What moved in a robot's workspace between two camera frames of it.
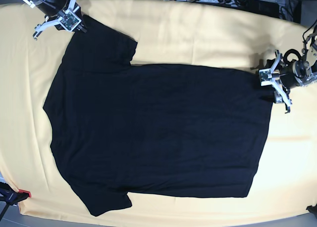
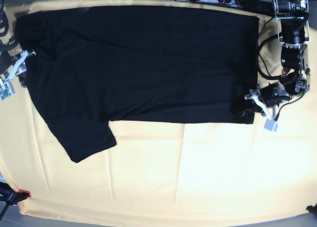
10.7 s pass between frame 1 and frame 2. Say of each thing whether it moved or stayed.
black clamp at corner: stayed
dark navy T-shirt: moved
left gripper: moved
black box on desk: stayed
